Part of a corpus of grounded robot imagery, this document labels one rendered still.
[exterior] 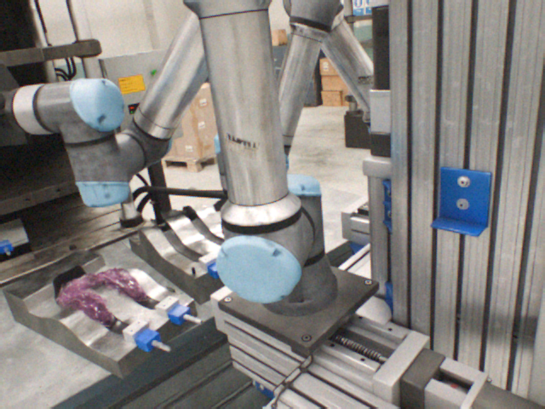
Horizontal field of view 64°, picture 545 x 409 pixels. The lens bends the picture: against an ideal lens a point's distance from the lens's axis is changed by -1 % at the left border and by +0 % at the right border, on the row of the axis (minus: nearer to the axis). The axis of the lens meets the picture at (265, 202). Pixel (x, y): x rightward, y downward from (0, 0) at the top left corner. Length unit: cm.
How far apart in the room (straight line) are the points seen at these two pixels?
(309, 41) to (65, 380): 96
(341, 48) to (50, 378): 107
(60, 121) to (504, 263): 70
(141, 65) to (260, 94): 150
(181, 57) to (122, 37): 843
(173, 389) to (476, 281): 90
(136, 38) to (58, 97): 863
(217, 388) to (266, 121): 106
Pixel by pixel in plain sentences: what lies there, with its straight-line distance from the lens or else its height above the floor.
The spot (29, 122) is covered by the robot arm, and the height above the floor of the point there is 142.
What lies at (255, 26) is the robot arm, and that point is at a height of 151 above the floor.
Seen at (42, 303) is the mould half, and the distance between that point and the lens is 139.
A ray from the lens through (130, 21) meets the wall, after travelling 929.
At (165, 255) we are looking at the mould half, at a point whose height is 88.
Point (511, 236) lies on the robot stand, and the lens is 74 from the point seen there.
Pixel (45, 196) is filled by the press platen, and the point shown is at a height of 101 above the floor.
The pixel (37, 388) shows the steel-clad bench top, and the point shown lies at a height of 80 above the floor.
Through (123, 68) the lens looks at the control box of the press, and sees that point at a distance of 198.
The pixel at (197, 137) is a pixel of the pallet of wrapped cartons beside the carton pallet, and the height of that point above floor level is 40.
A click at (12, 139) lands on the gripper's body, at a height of 140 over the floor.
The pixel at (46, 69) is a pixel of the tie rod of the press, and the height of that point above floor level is 145.
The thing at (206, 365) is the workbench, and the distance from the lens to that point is 140.
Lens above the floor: 151
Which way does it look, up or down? 22 degrees down
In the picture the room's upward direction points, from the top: 8 degrees counter-clockwise
